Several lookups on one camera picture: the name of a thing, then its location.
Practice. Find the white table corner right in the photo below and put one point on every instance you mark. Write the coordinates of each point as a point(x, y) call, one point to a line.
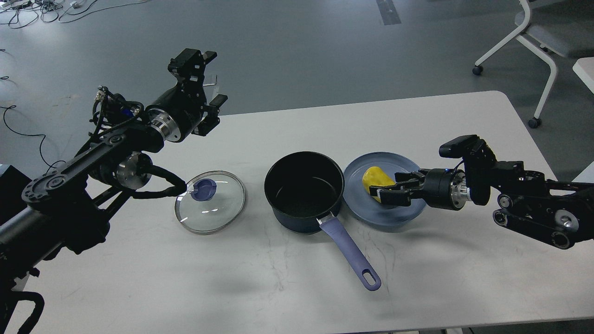
point(584, 69)

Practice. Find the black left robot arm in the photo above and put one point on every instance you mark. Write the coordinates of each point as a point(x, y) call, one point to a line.
point(71, 206)

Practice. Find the white frame grey chair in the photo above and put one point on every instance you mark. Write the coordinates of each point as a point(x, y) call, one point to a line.
point(564, 27)

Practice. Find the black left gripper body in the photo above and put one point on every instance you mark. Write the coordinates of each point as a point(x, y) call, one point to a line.
point(177, 112)

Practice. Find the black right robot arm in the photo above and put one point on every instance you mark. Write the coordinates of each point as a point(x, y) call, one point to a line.
point(556, 213)

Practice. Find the blue pot with handle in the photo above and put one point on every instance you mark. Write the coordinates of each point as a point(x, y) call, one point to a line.
point(305, 192)

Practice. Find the black box at left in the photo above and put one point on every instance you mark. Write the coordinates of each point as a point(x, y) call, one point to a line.
point(12, 183)

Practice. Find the glass lid blue knob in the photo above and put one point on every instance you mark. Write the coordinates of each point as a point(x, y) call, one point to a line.
point(211, 202)

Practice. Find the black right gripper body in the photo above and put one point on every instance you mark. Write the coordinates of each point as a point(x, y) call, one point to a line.
point(442, 188)

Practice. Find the blue round plate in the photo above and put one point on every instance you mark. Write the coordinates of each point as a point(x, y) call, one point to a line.
point(367, 209)

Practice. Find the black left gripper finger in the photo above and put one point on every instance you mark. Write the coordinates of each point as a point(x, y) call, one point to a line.
point(189, 70)
point(211, 116)

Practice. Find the yellow peeled potato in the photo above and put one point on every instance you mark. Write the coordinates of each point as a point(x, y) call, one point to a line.
point(375, 176)

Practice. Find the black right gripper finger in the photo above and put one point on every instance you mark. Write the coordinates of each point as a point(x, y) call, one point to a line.
point(395, 195)
point(412, 178)

